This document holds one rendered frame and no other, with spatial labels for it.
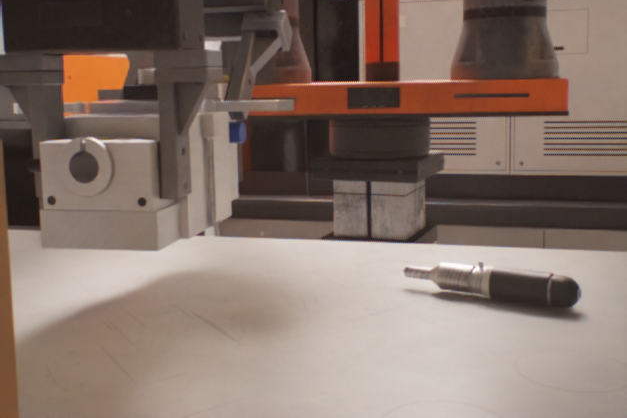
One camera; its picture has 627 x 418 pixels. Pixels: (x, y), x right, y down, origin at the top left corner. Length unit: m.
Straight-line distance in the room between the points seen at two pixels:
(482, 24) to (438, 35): 0.99
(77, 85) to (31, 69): 1.26
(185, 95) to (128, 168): 0.06
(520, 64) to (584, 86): 1.01
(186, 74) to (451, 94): 0.61
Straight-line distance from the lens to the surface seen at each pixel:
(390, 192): 1.13
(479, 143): 2.11
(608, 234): 2.08
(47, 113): 0.59
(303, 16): 2.20
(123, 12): 0.54
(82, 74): 1.87
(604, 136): 2.12
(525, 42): 1.11
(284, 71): 1.14
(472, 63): 1.11
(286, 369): 0.49
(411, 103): 1.09
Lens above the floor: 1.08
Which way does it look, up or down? 7 degrees down
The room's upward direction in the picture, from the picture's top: 1 degrees counter-clockwise
